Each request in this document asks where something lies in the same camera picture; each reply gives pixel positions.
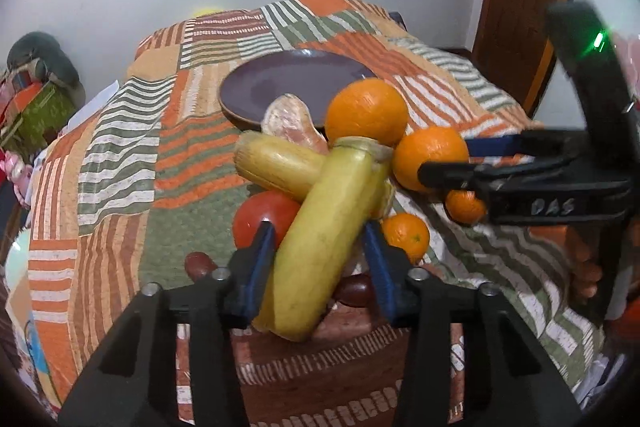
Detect red tomato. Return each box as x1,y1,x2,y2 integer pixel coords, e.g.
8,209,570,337
232,191,300,248

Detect small mandarin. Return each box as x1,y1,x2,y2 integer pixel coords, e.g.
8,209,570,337
381,212,431,265
445,190,487,225

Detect grey neck pillow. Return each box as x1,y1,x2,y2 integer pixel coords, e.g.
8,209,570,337
6,31,86,108

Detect pink pomelo segment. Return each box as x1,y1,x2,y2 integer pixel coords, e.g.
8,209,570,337
260,93,329,155

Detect large orange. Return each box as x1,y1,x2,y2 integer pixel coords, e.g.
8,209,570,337
324,78,409,146

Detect dark purple plate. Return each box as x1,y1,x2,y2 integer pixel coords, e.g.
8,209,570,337
219,49,374,130

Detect right hand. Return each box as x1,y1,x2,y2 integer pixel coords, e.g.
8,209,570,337
565,227,602,303

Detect yellow banana piece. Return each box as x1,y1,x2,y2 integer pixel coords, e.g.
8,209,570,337
253,136,393,341
233,131,326,202

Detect dark red plum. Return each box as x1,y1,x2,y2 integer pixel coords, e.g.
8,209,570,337
183,251,218,282
333,273,375,308

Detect green patterned box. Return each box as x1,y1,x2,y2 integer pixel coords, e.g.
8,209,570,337
1,82,76,160

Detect striped patchwork bedspread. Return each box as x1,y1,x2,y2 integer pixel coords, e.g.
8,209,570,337
28,0,604,426

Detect yellow pillow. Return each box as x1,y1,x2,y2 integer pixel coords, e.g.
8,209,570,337
192,6,224,17

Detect medium orange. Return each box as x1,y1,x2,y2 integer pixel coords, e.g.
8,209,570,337
392,127,470,192

